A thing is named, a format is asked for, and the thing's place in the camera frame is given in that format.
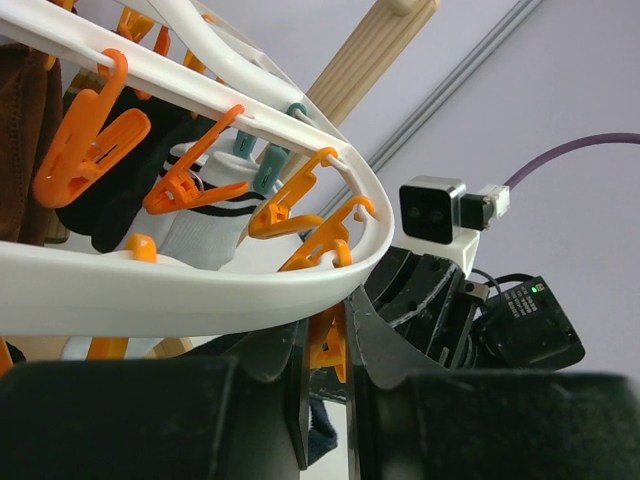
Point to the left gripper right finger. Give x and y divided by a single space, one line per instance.
408 418

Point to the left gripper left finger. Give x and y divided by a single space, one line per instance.
239 415

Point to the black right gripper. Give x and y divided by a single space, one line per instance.
430 303

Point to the white plastic clip hanger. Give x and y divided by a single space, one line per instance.
49 292

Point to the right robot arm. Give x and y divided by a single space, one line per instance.
512 321

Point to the white hanging sock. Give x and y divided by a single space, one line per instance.
205 237

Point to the brown hanging sock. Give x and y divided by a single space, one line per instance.
31 112

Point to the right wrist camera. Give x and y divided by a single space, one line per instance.
439 217

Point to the wooden drying rack frame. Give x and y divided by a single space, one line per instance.
106 210

